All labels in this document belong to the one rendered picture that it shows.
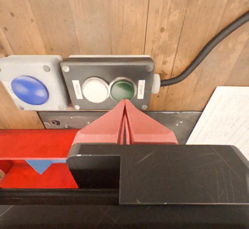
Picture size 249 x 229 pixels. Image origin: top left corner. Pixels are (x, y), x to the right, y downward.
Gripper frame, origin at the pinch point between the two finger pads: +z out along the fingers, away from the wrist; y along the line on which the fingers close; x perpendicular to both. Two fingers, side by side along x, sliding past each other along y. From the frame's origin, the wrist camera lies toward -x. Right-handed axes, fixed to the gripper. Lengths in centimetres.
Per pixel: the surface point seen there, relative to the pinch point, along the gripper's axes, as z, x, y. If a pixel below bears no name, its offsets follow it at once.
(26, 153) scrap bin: 1.5, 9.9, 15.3
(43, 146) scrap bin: 2.7, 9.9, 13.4
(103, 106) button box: 3.8, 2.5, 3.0
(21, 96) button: 3.0, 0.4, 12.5
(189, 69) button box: 5.8, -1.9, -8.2
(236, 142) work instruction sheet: 7.0, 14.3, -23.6
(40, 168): 3.8, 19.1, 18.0
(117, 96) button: 3.0, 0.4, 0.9
